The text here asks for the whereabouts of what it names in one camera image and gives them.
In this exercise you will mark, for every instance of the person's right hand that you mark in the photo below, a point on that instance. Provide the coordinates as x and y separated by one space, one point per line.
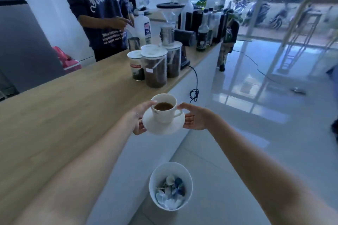
203 119

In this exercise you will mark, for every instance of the person's left hand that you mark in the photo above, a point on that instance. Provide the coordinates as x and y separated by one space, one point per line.
136 120

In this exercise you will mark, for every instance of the person's left thumb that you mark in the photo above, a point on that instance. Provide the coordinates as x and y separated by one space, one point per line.
147 104

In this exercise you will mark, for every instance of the person's right thumb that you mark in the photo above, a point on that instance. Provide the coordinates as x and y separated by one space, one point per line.
185 107

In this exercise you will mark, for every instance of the white coffee cup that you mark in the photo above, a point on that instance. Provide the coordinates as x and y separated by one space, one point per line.
165 115

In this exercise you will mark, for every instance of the white saucer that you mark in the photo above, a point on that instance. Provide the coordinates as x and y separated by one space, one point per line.
163 127

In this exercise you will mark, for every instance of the person's left forearm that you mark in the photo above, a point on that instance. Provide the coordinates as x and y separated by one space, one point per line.
79 174

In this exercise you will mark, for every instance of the person's right forearm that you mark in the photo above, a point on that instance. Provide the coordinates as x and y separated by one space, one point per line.
264 174

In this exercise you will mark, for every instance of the brown coffee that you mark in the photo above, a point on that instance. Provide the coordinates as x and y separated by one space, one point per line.
163 106

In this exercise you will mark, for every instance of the large clear coffee jar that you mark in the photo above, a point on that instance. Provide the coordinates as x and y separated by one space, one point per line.
154 69

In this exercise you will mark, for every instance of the paper cup with red label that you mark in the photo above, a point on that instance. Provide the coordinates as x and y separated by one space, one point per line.
135 65

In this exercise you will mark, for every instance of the small metal pitcher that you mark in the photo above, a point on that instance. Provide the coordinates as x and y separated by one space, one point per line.
133 44

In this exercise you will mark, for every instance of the black coffee grinder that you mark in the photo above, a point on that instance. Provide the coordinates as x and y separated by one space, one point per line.
184 39

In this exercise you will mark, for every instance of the metal dosing cup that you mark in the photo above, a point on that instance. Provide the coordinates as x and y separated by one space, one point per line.
167 35

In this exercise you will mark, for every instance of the white trash bin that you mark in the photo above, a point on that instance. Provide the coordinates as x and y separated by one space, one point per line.
158 177

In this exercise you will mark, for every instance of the dark labelled syrup bottle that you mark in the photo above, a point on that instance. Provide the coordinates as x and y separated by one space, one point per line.
202 35

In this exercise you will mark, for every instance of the white plastic bottle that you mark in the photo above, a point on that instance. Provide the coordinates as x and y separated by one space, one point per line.
144 28

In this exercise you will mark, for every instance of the row of dark bottles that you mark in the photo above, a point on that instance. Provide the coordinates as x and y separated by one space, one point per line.
219 27

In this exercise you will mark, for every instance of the crumpled paper trash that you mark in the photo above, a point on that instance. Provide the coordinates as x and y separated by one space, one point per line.
170 193

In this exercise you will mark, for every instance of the green plant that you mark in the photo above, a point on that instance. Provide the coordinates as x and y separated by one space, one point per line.
237 16

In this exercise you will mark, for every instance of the parked motorbike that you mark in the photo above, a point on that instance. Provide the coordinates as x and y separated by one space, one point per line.
280 17
257 12

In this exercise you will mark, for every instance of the grey refrigerator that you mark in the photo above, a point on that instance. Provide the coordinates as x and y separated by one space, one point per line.
23 40

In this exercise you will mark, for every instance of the wooden shelf frame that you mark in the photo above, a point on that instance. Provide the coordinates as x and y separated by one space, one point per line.
303 29

